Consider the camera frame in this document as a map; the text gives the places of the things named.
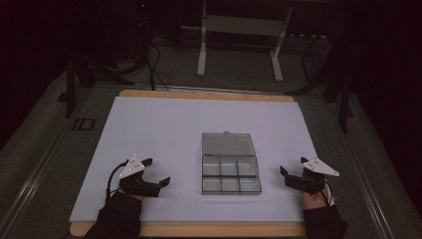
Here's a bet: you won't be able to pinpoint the black tripod stand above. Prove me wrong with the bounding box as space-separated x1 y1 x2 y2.
57 49 133 120

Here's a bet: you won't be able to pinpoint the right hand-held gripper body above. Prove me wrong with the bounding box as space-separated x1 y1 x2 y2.
285 157 340 196

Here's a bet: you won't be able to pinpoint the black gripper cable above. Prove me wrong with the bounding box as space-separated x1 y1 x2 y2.
105 159 129 204
319 180 336 207

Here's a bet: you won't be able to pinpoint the black metal stand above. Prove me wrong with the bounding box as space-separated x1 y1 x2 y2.
288 59 355 134

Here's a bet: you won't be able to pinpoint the person's right hand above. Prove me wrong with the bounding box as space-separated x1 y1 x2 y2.
302 184 334 211

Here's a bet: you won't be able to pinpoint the white table mat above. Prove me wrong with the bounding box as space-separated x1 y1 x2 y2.
69 96 320 223

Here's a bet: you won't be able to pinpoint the clear plastic compartment box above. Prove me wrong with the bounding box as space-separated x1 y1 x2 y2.
200 129 263 196

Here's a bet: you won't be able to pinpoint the dark flat panel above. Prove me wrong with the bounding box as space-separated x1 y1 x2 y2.
301 35 333 82

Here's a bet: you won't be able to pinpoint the person's left hand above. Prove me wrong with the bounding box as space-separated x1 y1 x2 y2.
120 189 147 202

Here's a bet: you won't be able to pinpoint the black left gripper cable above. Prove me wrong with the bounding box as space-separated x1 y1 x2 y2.
105 159 129 204

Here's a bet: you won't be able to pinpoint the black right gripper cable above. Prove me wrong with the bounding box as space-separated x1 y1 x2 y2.
319 180 336 207

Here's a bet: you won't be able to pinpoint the black floor cables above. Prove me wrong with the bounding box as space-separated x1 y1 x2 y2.
132 19 173 93

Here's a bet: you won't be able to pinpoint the white metal stand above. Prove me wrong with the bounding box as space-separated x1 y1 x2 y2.
196 0 295 83

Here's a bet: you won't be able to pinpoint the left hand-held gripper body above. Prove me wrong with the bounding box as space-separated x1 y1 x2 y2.
117 153 162 198

